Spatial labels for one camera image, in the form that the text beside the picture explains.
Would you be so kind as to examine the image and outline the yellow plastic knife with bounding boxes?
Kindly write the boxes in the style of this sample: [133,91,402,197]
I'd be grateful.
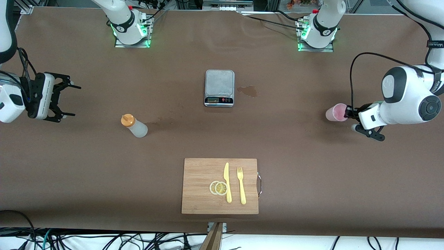
[223,162,232,203]

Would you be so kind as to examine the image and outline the yellow plastic fork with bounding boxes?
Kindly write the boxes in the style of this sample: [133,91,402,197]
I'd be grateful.
[237,167,247,205]

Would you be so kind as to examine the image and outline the black table cable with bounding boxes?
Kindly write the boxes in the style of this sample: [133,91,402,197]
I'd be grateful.
[275,10,309,23]
[239,12,307,31]

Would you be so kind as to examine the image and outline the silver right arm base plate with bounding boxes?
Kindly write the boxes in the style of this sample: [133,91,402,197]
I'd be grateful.
[114,33,152,48]

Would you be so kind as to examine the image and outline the white power strip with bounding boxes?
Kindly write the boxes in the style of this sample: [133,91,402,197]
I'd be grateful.
[203,0,254,11]

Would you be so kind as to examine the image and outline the brown table cover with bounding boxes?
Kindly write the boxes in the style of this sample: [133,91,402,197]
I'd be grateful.
[0,6,444,239]

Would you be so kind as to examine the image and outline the black looped floor cable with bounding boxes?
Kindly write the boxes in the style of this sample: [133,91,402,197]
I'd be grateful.
[0,210,36,250]

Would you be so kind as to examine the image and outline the black right base cable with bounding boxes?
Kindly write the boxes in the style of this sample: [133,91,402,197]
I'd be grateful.
[140,5,170,26]

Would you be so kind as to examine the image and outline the wooden cutting board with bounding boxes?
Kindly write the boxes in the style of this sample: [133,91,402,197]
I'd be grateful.
[181,158,262,215]

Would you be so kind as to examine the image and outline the silver digital kitchen scale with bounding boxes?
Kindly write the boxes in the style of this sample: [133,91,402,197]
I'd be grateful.
[204,69,235,107]

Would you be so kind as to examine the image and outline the wooden post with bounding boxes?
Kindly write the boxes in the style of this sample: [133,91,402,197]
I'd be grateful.
[199,222,224,250]

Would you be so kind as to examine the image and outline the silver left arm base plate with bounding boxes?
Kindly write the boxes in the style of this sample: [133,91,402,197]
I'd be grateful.
[297,38,334,52]

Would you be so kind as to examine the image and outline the pink plastic cup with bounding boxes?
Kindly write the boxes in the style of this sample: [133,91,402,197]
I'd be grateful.
[325,103,348,122]

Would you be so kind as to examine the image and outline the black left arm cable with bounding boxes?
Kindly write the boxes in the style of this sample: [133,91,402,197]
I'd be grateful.
[350,0,436,111]

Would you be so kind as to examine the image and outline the sauce bottle with orange cap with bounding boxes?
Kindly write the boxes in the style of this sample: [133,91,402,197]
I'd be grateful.
[121,114,148,138]

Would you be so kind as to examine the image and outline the small metal bracket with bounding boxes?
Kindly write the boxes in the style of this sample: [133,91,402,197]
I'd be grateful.
[207,222,228,234]

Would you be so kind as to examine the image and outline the aluminium frame profile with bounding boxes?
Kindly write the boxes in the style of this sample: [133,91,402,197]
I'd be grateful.
[14,0,35,15]

